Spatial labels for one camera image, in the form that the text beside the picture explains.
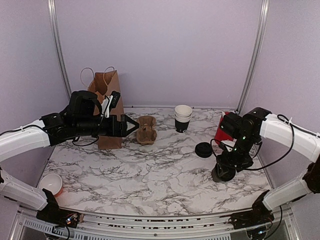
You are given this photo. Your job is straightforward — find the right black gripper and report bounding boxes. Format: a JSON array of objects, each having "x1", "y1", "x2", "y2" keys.
[{"x1": 216, "y1": 132, "x2": 257, "y2": 177}]

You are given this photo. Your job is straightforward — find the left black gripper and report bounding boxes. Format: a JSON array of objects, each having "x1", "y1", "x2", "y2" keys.
[{"x1": 74, "y1": 113, "x2": 140, "y2": 137}]

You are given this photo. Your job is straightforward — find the black paper coffee cup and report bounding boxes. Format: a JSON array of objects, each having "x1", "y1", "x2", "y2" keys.
[{"x1": 211, "y1": 165, "x2": 236, "y2": 183}]

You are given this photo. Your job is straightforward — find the brown cardboard cup carrier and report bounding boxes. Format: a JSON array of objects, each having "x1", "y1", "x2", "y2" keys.
[{"x1": 136, "y1": 115, "x2": 157, "y2": 145}]

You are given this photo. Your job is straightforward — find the brown paper bag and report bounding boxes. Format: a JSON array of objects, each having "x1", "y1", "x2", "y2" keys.
[{"x1": 80, "y1": 66, "x2": 122, "y2": 150}]

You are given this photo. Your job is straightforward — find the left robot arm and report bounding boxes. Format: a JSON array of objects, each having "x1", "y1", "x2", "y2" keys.
[{"x1": 0, "y1": 90, "x2": 139, "y2": 228}]

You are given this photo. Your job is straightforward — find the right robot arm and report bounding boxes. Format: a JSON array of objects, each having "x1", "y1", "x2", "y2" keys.
[{"x1": 211, "y1": 107, "x2": 320, "y2": 229}]

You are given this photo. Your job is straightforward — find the red cylindrical container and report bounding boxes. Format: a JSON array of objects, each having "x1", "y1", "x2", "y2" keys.
[{"x1": 214, "y1": 111, "x2": 234, "y2": 145}]

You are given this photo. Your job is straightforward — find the stack of paper cups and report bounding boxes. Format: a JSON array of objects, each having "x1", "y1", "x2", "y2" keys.
[{"x1": 174, "y1": 104, "x2": 193, "y2": 133}]

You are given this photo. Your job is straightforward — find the white and orange bowl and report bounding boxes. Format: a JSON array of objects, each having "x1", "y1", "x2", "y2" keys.
[{"x1": 38, "y1": 173, "x2": 63, "y2": 197}]

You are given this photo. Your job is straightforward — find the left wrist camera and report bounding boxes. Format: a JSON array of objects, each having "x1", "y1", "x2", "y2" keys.
[{"x1": 100, "y1": 91, "x2": 121, "y2": 118}]

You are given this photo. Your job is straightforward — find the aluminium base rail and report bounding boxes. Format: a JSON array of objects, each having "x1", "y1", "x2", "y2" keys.
[{"x1": 8, "y1": 206, "x2": 301, "y2": 240}]

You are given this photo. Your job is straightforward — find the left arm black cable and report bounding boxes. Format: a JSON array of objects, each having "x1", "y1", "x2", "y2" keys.
[{"x1": 12, "y1": 99, "x2": 111, "y2": 147}]

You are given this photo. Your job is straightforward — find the left aluminium frame post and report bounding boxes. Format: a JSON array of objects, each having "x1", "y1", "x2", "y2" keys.
[{"x1": 47, "y1": 0, "x2": 72, "y2": 100}]

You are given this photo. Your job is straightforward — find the aluminium frame post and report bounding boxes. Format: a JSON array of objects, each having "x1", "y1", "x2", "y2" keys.
[
  {"x1": 47, "y1": 0, "x2": 72, "y2": 100},
  {"x1": 236, "y1": 0, "x2": 270, "y2": 113}
]

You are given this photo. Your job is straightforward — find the right aluminium frame post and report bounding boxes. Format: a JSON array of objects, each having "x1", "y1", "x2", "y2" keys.
[{"x1": 236, "y1": 0, "x2": 270, "y2": 113}]

